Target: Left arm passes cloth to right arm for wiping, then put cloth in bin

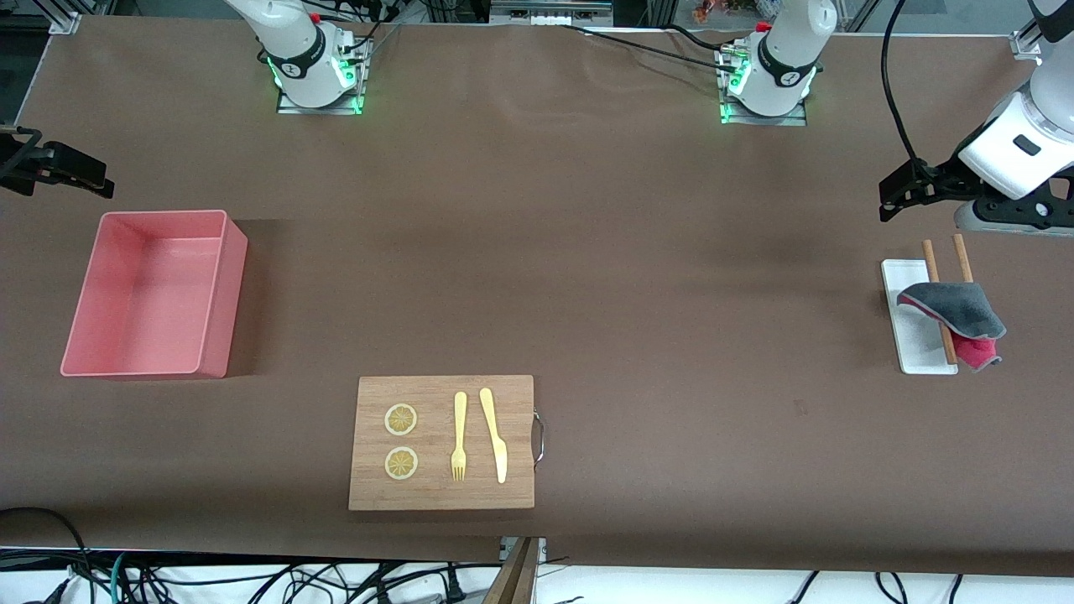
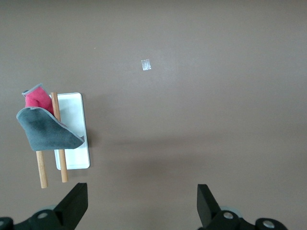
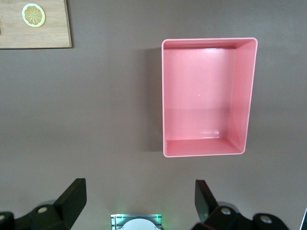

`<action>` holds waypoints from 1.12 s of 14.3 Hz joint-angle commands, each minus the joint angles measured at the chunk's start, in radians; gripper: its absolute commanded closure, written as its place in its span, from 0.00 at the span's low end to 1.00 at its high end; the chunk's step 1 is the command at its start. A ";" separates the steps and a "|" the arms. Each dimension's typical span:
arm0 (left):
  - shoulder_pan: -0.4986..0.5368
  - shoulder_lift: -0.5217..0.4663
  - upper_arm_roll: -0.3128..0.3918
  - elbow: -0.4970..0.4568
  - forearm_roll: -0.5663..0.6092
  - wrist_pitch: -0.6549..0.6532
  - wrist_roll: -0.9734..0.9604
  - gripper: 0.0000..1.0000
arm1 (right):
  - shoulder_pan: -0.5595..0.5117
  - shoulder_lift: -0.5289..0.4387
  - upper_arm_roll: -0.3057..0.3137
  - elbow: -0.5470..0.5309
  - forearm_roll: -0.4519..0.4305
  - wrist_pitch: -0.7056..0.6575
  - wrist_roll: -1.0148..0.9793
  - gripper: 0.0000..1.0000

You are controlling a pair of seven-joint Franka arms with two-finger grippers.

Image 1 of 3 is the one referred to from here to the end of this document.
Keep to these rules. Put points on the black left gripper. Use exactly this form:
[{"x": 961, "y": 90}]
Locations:
[{"x": 941, "y": 179}]

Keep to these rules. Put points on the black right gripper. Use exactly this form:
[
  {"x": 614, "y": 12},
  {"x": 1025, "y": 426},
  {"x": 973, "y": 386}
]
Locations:
[{"x": 33, "y": 163}]

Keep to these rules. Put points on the grey and red cloth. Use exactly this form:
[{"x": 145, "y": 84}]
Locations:
[{"x": 961, "y": 310}]

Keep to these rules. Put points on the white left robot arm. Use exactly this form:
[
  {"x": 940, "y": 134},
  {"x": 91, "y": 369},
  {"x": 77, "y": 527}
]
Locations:
[{"x": 789, "y": 50}]

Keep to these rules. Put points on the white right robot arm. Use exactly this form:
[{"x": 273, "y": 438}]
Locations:
[{"x": 294, "y": 50}]

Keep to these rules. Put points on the pink plastic bin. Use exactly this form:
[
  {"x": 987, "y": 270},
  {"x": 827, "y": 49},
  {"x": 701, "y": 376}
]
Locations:
[{"x": 151, "y": 294}]

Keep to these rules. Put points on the white rectangular tray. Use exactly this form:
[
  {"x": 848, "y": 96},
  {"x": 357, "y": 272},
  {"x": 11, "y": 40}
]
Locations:
[{"x": 921, "y": 356}]

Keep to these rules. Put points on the lemon slice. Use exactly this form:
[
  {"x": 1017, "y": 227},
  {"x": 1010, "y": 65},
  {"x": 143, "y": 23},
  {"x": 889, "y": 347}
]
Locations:
[
  {"x": 401, "y": 419},
  {"x": 401, "y": 463}
]

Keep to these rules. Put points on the wooden cutting board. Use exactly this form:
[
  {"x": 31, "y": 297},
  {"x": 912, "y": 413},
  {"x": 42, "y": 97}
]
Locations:
[{"x": 432, "y": 390}]

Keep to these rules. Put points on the yellow fork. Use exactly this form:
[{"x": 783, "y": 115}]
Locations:
[{"x": 460, "y": 415}]

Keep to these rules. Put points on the yellow knife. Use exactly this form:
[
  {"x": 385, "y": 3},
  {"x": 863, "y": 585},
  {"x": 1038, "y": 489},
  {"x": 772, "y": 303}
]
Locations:
[{"x": 487, "y": 407}]

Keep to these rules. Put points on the wooden plank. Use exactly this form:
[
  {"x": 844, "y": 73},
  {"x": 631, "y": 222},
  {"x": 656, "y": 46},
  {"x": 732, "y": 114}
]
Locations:
[{"x": 516, "y": 579}]

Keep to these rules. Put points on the aluminium frame post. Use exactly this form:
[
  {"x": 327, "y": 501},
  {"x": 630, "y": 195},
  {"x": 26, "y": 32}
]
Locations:
[
  {"x": 65, "y": 21},
  {"x": 1025, "y": 44}
]

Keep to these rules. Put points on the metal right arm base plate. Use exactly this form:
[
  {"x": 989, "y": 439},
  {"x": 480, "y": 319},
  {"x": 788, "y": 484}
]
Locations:
[{"x": 289, "y": 109}]

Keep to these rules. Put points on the silver frame rail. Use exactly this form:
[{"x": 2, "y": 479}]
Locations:
[{"x": 545, "y": 13}]

